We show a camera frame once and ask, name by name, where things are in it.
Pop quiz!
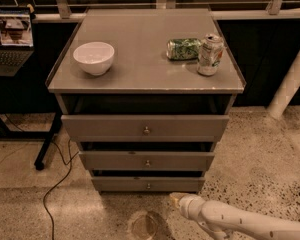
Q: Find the black side table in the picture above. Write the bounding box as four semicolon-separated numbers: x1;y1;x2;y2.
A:
0;17;77;170

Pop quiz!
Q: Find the grey drawer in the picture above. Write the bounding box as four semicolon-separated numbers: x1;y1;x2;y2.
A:
62;115;229;142
79;151;214;171
92;177;205;192

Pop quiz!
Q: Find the white ceramic bowl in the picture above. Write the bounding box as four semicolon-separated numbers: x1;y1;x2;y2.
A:
73;42;115;76

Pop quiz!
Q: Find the grey middle drawer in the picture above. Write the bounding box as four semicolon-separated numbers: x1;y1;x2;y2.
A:
79;151;214;171

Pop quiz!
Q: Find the grey drawer cabinet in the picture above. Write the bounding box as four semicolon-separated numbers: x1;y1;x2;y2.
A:
48;9;245;178

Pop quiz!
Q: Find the grey top drawer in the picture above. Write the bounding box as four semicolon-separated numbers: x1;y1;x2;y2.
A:
62;115;229;142

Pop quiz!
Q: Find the white diagonal pipe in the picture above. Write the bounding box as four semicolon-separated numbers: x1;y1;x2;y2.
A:
267;50;300;119

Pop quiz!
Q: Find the white upright soda can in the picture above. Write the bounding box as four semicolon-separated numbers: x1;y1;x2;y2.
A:
197;33;224;76

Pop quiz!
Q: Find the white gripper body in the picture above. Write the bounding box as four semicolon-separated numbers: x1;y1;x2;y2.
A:
178;194;205;222

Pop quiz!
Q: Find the open black laptop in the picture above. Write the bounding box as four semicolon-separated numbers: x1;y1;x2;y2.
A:
0;7;34;77

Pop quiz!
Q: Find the grey bottom drawer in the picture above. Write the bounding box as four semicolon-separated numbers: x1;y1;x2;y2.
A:
92;177;205;192

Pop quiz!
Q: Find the black floor cable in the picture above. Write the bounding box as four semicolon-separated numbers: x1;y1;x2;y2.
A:
3;114;80;240

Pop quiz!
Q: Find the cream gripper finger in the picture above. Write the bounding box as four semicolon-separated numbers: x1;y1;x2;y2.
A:
169;192;188;207

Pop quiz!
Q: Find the metal window railing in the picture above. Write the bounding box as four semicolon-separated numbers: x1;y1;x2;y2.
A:
0;0;300;22

